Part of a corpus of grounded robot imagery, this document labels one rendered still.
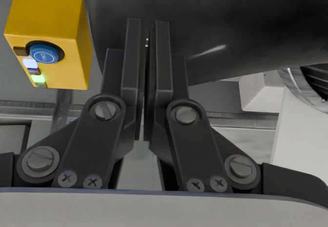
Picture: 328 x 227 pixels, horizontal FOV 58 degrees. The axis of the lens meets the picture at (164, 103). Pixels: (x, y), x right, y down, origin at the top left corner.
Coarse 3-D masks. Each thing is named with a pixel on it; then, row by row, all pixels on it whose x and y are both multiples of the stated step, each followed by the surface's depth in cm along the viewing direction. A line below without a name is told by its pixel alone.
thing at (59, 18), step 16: (16, 0) 43; (32, 0) 44; (48, 0) 44; (64, 0) 44; (80, 0) 45; (16, 16) 42; (32, 16) 42; (48, 16) 43; (64, 16) 43; (80, 16) 44; (16, 32) 41; (32, 32) 41; (48, 32) 42; (64, 32) 42; (80, 32) 44; (64, 48) 44; (80, 48) 45; (48, 64) 48; (64, 64) 48; (80, 64) 48; (32, 80) 52; (48, 80) 52; (64, 80) 52; (80, 80) 52
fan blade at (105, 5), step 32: (96, 0) 18; (128, 0) 18; (160, 0) 18; (192, 0) 18; (224, 0) 18; (256, 0) 18; (288, 0) 18; (320, 0) 18; (96, 32) 20; (192, 32) 21; (224, 32) 21; (256, 32) 21; (288, 32) 21; (320, 32) 21; (192, 64) 23; (224, 64) 24; (256, 64) 24; (288, 64) 25
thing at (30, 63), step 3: (24, 60) 46; (27, 60) 46; (30, 60) 46; (33, 60) 46; (24, 63) 46; (27, 63) 46; (30, 63) 46; (33, 63) 46; (36, 63) 47; (27, 66) 47; (30, 66) 47; (33, 66) 47; (36, 66) 47
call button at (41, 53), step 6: (36, 48) 42; (42, 48) 42; (48, 48) 43; (54, 48) 43; (30, 54) 43; (36, 54) 43; (42, 54) 43; (48, 54) 43; (54, 54) 43; (36, 60) 45; (42, 60) 45; (48, 60) 45; (54, 60) 45
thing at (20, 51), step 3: (15, 48) 43; (18, 48) 43; (21, 48) 43; (24, 48) 43; (15, 51) 43; (18, 51) 43; (21, 51) 43; (24, 51) 43; (27, 51) 44; (18, 54) 44; (21, 54) 44; (24, 54) 44; (27, 54) 44
